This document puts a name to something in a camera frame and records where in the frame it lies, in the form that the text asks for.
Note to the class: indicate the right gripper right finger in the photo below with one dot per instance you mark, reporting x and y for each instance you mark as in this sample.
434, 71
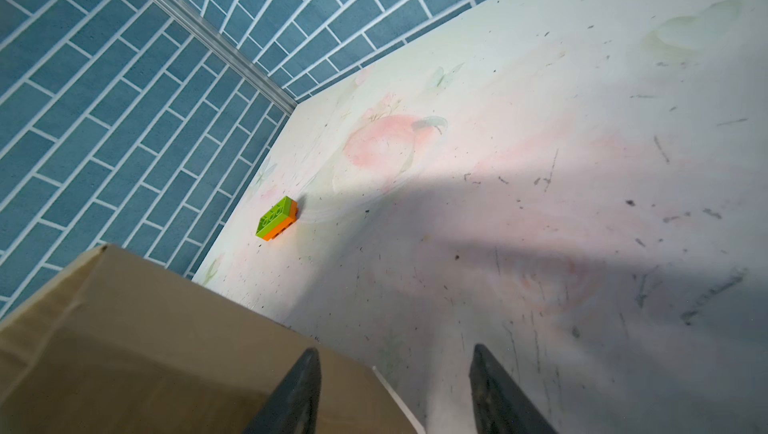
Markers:
499, 404

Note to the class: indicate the left corner aluminium post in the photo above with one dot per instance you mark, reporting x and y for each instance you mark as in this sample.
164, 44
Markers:
233, 58

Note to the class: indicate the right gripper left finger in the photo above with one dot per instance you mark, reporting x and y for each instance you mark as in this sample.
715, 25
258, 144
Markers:
293, 405

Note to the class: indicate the brown cardboard box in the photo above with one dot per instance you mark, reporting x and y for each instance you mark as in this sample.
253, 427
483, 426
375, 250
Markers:
115, 343

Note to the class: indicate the green orange toy brick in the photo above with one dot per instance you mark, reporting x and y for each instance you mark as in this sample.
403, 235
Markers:
277, 219

